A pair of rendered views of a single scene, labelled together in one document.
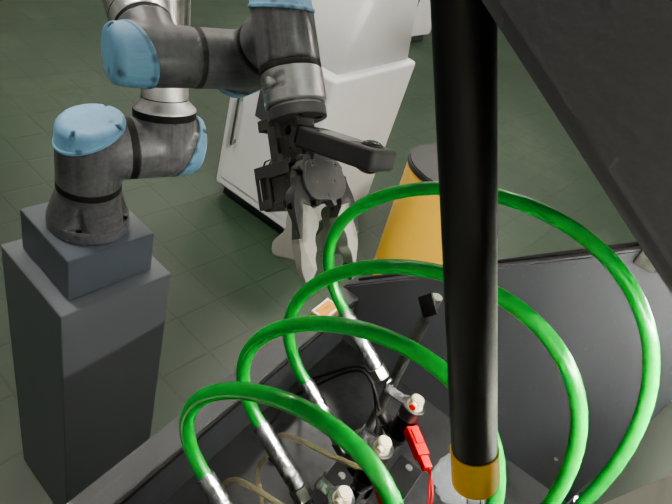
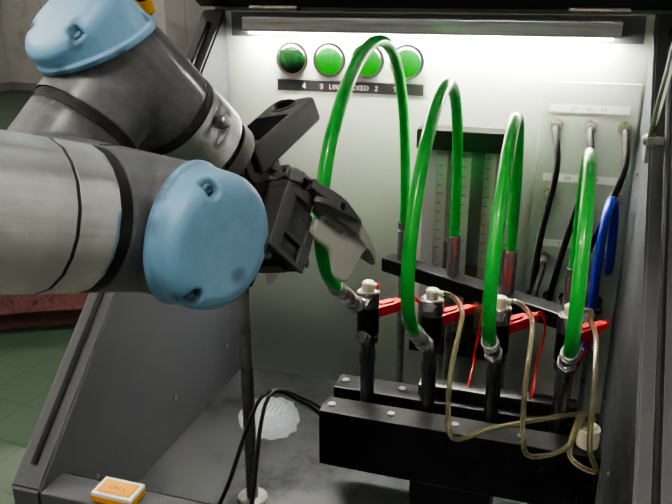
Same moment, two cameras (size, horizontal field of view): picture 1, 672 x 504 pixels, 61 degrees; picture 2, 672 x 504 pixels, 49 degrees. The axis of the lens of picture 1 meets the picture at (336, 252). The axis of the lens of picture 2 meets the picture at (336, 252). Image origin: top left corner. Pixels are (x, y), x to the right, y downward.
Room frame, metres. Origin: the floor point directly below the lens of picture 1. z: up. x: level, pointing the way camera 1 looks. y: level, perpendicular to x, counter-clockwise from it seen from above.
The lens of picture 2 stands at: (0.59, 0.69, 1.49)
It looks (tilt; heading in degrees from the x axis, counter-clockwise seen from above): 20 degrees down; 264
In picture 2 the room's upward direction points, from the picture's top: straight up
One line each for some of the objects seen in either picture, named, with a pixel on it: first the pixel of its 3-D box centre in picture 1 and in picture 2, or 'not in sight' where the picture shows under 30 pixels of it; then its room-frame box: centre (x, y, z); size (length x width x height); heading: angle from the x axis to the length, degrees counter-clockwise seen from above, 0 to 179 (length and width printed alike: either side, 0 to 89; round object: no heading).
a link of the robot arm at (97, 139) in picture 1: (93, 147); not in sight; (0.85, 0.48, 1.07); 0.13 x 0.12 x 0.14; 134
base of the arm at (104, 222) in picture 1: (88, 200); not in sight; (0.84, 0.48, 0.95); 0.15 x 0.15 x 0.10
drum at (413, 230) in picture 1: (426, 226); not in sight; (2.23, -0.35, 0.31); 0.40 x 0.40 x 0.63
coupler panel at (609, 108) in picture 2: not in sight; (579, 194); (0.14, -0.30, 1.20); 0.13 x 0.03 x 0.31; 157
